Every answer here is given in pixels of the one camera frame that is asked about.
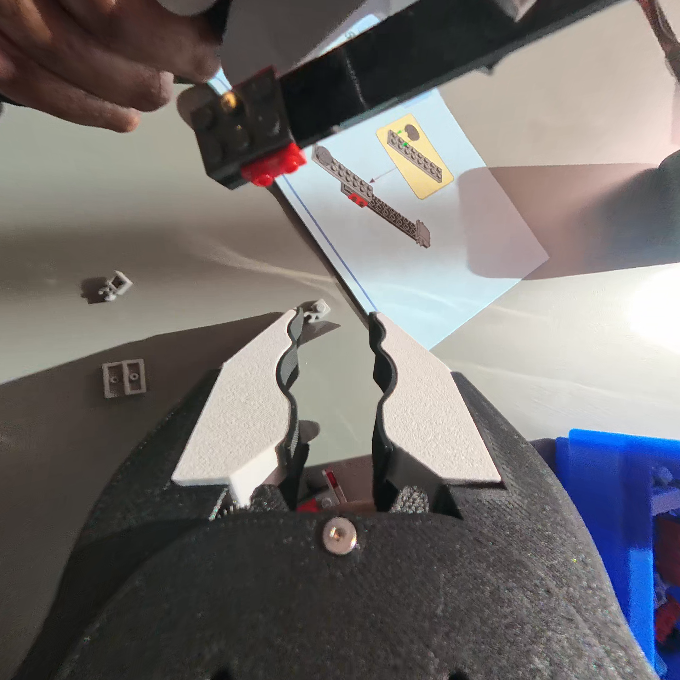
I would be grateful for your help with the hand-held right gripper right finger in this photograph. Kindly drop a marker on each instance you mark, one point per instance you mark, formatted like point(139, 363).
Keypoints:
point(435, 430)

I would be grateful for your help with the red brick sub-assembly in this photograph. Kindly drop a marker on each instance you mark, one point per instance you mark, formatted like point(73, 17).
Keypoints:
point(333, 486)

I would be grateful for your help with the person's left hand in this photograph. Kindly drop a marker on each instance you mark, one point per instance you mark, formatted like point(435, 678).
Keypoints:
point(79, 53)

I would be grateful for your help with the small grey plate brick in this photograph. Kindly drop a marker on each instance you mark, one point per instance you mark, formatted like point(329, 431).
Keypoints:
point(122, 380)

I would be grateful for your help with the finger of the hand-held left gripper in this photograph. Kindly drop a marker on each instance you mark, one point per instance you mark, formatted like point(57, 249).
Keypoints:
point(276, 37)

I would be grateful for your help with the grey desk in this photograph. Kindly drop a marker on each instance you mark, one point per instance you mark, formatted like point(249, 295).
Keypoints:
point(159, 223)

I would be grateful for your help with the pile of loose toy bricks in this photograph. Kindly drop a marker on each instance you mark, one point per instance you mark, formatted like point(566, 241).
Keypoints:
point(667, 531)

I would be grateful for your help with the small grey clip brick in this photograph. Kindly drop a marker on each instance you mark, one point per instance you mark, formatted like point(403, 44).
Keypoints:
point(121, 283)

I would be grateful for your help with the long black brick beam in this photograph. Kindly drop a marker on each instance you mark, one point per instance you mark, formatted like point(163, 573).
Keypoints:
point(239, 133)

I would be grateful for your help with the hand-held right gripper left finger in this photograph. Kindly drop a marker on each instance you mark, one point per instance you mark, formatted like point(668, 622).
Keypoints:
point(233, 425)

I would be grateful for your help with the blue plastic bin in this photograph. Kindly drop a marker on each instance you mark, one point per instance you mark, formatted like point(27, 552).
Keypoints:
point(600, 478)

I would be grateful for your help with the light blue instruction booklet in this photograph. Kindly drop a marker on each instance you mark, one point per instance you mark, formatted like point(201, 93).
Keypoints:
point(451, 255)

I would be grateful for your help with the small grey brick piece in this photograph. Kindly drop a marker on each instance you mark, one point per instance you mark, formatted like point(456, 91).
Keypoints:
point(318, 307)

